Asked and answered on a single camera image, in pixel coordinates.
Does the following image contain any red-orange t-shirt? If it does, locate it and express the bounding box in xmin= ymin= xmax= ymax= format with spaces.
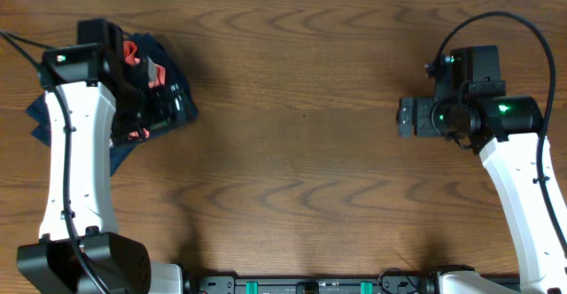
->
xmin=123 ymin=41 xmax=171 ymax=142

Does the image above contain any folded navy blue shirt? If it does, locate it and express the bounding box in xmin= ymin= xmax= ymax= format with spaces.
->
xmin=25 ymin=31 xmax=199 ymax=176

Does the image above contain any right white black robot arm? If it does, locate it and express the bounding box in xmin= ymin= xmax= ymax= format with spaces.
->
xmin=397 ymin=97 xmax=566 ymax=293

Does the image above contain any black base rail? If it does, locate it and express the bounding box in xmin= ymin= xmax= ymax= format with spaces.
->
xmin=183 ymin=267 xmax=440 ymax=294

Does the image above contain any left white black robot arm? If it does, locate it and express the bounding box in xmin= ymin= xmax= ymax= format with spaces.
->
xmin=17 ymin=19 xmax=198 ymax=293

